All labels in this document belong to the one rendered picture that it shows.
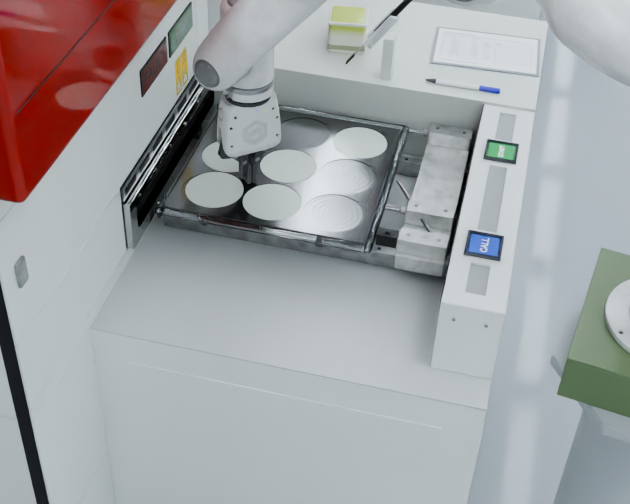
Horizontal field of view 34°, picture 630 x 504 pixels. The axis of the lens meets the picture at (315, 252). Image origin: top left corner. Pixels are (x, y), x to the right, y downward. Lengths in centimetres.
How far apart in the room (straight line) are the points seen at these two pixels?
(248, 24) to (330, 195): 39
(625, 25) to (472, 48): 78
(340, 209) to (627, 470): 63
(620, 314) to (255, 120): 65
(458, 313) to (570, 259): 165
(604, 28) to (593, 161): 225
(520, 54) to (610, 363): 77
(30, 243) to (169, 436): 52
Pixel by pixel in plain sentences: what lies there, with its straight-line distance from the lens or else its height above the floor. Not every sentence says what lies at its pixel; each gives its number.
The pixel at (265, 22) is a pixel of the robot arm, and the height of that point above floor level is 126.
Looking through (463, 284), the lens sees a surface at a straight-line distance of 152.
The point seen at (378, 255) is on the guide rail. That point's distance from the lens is 173.
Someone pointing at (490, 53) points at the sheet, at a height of 97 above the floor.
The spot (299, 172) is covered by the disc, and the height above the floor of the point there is 90.
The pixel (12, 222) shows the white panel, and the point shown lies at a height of 115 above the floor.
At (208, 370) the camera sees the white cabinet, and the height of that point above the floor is 78.
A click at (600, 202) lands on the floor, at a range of 339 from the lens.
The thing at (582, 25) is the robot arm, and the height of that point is 137.
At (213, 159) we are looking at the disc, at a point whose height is 90.
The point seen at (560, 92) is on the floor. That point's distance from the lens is 391.
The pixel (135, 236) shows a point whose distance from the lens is 173.
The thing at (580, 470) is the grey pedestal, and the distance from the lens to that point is 181.
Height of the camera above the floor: 197
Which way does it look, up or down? 41 degrees down
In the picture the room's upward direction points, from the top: 3 degrees clockwise
